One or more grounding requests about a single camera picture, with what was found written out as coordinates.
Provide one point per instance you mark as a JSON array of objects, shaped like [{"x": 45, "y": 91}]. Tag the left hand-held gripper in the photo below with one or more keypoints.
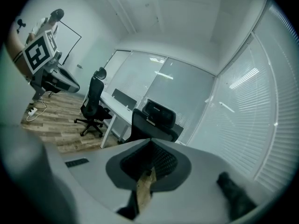
[{"x": 38, "y": 52}]

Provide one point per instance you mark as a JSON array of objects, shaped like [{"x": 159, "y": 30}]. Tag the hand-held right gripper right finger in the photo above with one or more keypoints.
[{"x": 198, "y": 167}]

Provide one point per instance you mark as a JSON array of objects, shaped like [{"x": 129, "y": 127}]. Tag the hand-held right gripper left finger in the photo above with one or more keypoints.
[{"x": 100, "y": 171}]

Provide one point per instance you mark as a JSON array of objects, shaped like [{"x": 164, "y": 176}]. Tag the black mesh office chair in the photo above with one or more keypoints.
[{"x": 142, "y": 125}]

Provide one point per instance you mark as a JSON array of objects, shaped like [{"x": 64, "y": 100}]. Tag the person's left forearm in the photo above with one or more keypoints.
[{"x": 14, "y": 43}]

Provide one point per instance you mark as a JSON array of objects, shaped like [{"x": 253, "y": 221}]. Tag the black office chair with headrest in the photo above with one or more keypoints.
[{"x": 93, "y": 94}]

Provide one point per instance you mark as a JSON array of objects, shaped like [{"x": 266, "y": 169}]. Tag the white power strip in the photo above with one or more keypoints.
[{"x": 32, "y": 111}]

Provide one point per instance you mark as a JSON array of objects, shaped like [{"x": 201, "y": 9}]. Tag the black desk divider panel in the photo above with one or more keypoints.
[
  {"x": 123, "y": 98},
  {"x": 179, "y": 132}
]

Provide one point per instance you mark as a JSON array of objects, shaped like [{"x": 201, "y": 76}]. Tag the white desk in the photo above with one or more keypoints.
[{"x": 112, "y": 102}]

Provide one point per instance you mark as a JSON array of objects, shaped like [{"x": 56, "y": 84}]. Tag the side partition window blinds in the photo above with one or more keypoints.
[{"x": 245, "y": 113}]

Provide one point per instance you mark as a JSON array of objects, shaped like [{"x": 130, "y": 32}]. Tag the window blinds behind desk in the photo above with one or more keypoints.
[{"x": 163, "y": 90}]

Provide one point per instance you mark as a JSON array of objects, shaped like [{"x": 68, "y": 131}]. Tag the whiteboard with dark frame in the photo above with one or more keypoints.
[{"x": 70, "y": 43}]

